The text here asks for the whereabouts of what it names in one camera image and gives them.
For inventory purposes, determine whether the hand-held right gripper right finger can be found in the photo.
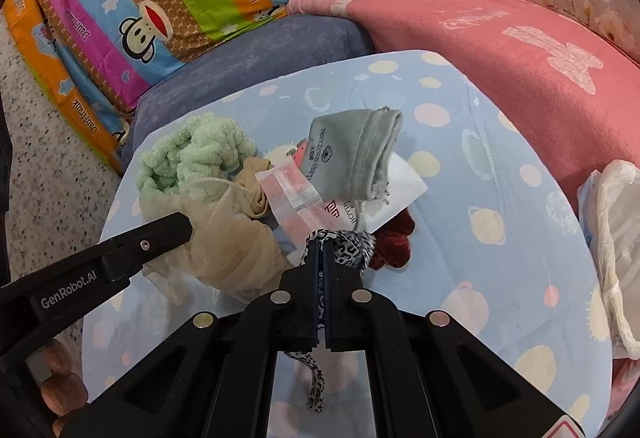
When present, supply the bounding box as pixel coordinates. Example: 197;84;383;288
324;238;588;438

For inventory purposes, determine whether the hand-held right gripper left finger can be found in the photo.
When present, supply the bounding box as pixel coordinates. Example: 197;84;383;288
62;238;324;438

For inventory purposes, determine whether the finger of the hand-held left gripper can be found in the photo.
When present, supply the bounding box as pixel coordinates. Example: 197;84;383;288
99;212;194;283

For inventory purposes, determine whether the leopard print hair band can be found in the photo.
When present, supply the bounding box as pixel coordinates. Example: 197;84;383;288
297;228;376;411

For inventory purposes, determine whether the beige sheer stocking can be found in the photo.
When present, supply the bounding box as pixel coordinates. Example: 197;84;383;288
140;155;291;306

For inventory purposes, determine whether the dark red scrunchie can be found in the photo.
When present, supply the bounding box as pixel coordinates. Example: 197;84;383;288
367;208;416;269

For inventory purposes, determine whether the green fluffy yarn bundle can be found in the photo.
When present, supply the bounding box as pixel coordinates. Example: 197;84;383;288
137;113;258;224

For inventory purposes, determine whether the clear pink zip bag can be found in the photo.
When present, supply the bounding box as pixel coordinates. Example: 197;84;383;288
255;163;341;241

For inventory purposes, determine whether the white paper card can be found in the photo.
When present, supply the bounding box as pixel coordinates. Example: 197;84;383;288
345;151;430;231

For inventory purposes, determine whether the grey fabric pouch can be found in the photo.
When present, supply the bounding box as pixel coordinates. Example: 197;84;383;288
306;107;403;201

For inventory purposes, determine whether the trash bin with white liner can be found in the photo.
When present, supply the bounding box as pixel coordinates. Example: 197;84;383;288
577;159;640;361

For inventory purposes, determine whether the light blue dotted cloth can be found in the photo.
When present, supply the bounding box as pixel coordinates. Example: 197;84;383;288
82;49;618;438

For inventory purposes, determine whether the blue-grey cushion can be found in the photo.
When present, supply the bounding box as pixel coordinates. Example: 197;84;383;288
120;13;376;164

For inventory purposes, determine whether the pink blanket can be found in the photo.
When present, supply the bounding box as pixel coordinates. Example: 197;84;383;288
286;0;640;214

